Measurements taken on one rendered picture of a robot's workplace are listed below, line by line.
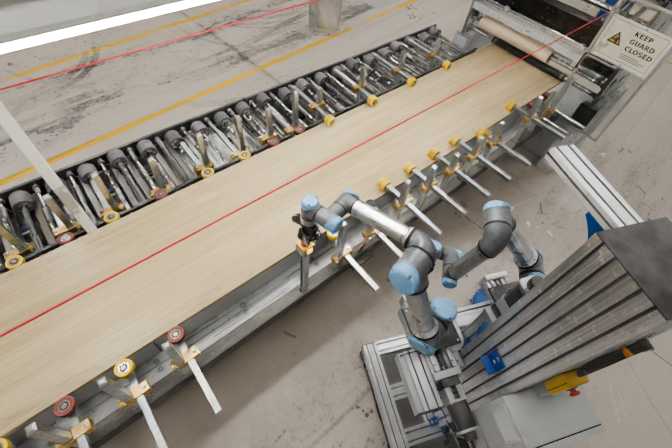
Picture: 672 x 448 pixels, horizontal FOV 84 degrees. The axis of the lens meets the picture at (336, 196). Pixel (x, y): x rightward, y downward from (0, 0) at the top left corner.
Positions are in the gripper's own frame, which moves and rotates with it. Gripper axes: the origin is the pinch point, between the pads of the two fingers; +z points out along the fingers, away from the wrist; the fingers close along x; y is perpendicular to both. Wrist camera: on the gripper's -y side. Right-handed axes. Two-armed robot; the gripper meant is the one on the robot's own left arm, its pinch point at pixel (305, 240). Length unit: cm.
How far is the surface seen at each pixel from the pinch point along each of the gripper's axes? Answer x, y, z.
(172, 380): -82, 1, 54
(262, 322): -31, 3, 54
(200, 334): -61, -15, 62
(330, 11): 285, -326, 92
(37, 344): -122, -45, 35
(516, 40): 306, -70, 18
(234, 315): -40, -13, 62
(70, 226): -91, -107, 37
